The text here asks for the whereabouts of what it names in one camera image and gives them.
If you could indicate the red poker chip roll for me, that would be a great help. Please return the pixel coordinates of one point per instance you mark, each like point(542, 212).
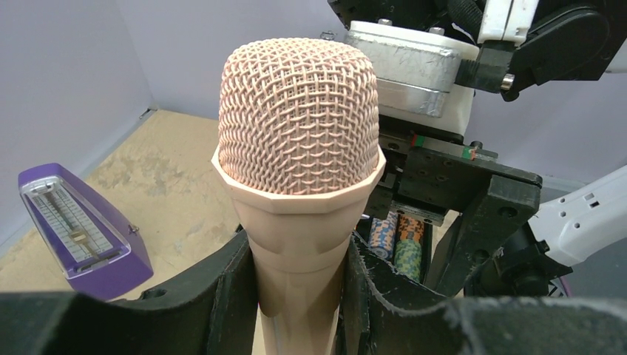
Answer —
point(409, 228)

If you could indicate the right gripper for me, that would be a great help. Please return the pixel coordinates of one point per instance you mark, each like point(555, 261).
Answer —
point(431, 172)

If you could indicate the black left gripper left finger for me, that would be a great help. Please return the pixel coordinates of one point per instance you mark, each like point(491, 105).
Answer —
point(210, 308)

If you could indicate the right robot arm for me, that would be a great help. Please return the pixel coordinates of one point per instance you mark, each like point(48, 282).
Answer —
point(493, 110)

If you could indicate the black poker chip case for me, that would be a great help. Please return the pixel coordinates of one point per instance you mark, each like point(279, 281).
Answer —
point(380, 236)

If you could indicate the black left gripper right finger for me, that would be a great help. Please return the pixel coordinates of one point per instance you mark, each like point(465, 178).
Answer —
point(384, 312)

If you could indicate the green poker chip roll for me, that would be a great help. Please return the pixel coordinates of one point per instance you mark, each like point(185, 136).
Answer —
point(407, 259)

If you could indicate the pink plastic microphone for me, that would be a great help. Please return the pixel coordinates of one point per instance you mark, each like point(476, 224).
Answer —
point(298, 153)

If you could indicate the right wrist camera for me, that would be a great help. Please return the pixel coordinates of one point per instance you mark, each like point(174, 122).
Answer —
point(416, 74)

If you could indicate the purple metronome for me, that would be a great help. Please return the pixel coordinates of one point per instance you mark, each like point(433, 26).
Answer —
point(99, 251)

